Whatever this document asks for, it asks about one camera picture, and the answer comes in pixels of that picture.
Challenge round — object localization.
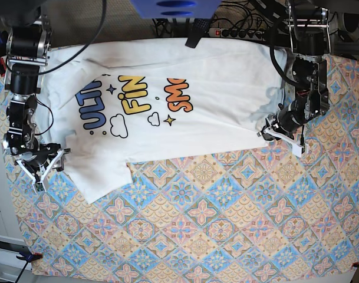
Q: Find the patterned tablecloth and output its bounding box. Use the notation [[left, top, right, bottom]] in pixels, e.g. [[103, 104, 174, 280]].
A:
[[4, 57, 359, 282]]

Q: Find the white cabinet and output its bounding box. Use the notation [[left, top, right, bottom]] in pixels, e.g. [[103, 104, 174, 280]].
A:
[[0, 73, 35, 283]]

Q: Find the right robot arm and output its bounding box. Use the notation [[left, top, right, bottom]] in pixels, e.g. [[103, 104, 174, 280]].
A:
[[2, 15, 71, 192]]

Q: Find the white printed T-shirt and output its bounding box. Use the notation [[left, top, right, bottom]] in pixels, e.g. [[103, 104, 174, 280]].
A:
[[34, 38, 282, 203]]

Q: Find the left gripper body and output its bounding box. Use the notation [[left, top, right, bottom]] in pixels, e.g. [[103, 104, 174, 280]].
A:
[[264, 106, 306, 139]]

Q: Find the black brush-like bracket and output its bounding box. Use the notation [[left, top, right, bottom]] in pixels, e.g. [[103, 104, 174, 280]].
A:
[[185, 18, 211, 48]]

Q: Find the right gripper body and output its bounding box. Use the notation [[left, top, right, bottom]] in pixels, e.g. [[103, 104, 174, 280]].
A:
[[15, 143, 61, 177]]

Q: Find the blue orange clamp lower left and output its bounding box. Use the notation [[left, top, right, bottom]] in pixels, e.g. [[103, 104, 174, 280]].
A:
[[15, 252, 44, 283]]

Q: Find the black power strip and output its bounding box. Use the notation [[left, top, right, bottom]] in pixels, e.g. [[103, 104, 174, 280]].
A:
[[208, 28, 265, 41]]

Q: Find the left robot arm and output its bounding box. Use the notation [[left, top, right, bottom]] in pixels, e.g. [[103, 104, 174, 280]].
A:
[[258, 1, 331, 157]]

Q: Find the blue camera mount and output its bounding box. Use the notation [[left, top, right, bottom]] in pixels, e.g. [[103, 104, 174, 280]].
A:
[[130, 0, 221, 19]]

